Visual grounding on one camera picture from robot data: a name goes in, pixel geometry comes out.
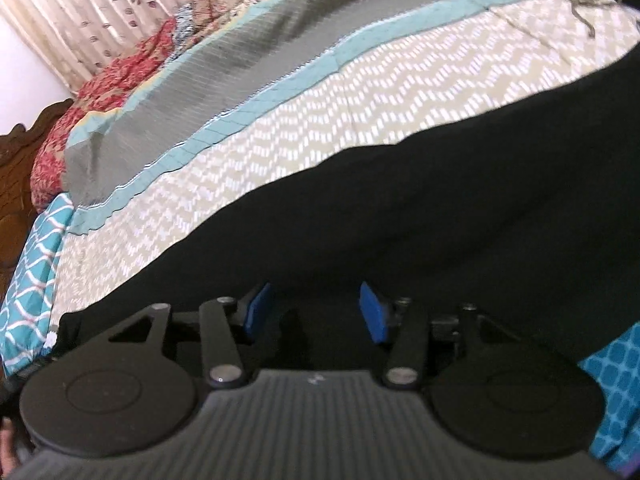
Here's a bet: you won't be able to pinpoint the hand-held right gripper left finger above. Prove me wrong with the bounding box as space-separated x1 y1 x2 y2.
101 282 274 389

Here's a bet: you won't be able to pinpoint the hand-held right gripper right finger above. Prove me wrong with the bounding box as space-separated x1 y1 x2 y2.
359 282 537 390

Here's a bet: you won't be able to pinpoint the black pants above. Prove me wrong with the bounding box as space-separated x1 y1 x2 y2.
50 46 640 411

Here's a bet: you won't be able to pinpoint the beige zigzag bedsheet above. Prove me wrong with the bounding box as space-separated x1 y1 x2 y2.
44 0 640 356

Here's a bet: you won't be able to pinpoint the grey teal striped blanket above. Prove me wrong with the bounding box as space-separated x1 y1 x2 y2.
64 0 571 236

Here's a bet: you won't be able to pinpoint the teal lattice print pillow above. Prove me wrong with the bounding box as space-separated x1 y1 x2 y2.
0 193 76 377

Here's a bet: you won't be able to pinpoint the teal patterned cloth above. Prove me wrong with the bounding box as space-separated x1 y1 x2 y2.
575 321 640 476

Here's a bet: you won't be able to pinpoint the red floral quilt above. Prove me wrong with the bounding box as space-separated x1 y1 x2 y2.
30 0 531 211

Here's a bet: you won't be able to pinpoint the wooden headboard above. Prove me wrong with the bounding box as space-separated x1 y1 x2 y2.
0 98 75 317

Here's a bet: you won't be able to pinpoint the cream leaf print curtain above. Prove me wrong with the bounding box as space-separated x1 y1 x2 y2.
0 0 236 97

